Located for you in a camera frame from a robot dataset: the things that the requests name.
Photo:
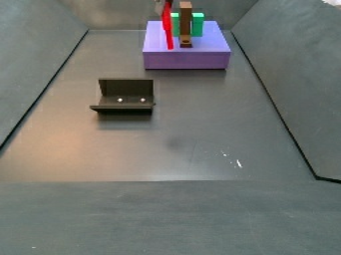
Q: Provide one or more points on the black angled bracket holder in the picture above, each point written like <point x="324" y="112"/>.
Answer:
<point x="126" y="95"/>

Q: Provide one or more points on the green block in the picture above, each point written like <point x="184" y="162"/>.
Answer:
<point x="197" y="24"/>
<point x="174" y="16"/>

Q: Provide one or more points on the purple base board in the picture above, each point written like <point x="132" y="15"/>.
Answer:
<point x="209" y="53"/>

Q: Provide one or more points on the right green block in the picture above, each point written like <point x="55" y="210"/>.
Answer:
<point x="197" y="24"/>

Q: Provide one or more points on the red peg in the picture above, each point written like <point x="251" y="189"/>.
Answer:
<point x="166" y="19"/>

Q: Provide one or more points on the brown L-shaped block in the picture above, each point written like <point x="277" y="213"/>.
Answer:
<point x="185" y="19"/>

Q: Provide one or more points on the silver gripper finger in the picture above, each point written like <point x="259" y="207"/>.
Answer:
<point x="160" y="6"/>

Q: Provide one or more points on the left green block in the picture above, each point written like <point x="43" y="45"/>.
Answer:
<point x="174" y="16"/>

